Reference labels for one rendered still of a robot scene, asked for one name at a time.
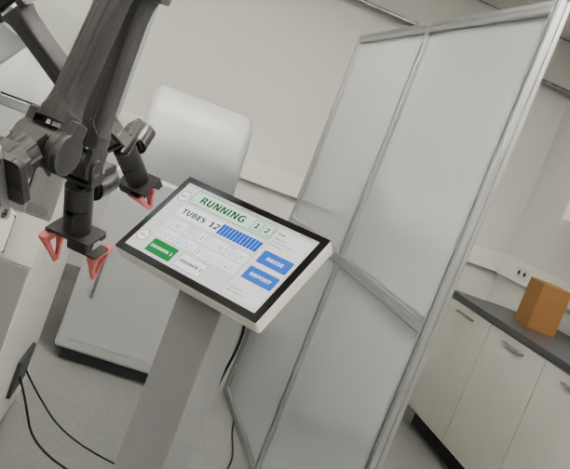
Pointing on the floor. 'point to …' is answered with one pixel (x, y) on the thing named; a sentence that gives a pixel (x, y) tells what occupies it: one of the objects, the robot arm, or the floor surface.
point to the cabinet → (6, 331)
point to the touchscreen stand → (179, 387)
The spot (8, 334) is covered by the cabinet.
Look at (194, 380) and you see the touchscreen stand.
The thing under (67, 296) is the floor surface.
